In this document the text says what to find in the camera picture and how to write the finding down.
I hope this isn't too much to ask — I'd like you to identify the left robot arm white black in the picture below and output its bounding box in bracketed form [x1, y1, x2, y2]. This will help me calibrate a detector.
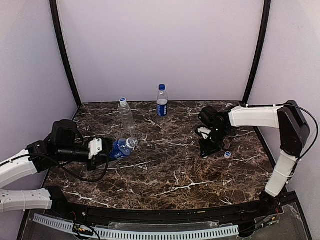
[0, 119, 113, 214]

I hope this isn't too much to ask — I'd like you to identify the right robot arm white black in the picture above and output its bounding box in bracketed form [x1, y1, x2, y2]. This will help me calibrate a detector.
[195, 100, 311, 214]

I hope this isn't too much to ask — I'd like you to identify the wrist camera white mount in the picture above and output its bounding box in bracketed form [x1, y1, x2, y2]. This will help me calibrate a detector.
[88, 138, 103, 160]
[195, 126, 212, 140]

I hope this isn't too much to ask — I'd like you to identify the pepsi label bottle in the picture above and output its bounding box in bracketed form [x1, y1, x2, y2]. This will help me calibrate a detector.
[156, 88, 169, 118]

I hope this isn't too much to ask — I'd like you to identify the camera black cable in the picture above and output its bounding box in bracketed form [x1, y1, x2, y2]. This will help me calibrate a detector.
[287, 103, 316, 163]
[44, 132, 111, 183]

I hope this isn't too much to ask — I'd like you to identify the white slotted cable duct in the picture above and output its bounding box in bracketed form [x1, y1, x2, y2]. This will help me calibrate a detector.
[32, 213, 240, 240]

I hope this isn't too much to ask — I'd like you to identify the right black frame post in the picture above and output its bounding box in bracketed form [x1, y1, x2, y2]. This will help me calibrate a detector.
[242, 0, 272, 104]

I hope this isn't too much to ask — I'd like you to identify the clear bottle at back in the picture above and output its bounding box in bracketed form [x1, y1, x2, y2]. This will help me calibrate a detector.
[118, 102, 136, 134]

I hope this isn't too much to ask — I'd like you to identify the solid blue bottle cap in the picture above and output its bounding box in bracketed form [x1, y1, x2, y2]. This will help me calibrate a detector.
[158, 84, 166, 91]

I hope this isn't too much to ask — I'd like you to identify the white blue bottle cap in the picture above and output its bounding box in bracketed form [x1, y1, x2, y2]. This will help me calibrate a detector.
[224, 151, 232, 159]

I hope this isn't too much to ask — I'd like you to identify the left black frame post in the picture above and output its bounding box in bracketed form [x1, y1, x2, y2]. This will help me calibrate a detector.
[49, 0, 82, 108]

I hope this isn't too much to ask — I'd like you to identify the left camera black cable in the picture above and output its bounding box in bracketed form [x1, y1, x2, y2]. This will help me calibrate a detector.
[44, 132, 111, 183]

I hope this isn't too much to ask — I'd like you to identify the black front table rail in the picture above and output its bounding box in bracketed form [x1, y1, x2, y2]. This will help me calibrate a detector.
[45, 186, 289, 226]

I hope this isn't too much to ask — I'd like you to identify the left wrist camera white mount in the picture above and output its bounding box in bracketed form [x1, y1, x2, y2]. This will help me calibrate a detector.
[88, 138, 103, 160]

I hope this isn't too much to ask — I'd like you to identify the right camera black cable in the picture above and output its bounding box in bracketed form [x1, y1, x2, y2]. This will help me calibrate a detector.
[287, 103, 316, 163]

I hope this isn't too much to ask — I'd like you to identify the black frame post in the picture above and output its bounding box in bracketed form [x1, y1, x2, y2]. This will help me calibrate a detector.
[49, 0, 82, 108]
[242, 0, 272, 104]

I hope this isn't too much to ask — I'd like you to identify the blue label water bottle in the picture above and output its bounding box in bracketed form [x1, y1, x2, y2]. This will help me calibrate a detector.
[109, 137, 138, 160]

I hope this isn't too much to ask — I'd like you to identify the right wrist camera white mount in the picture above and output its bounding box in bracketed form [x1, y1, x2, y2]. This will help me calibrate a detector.
[195, 126, 212, 140]

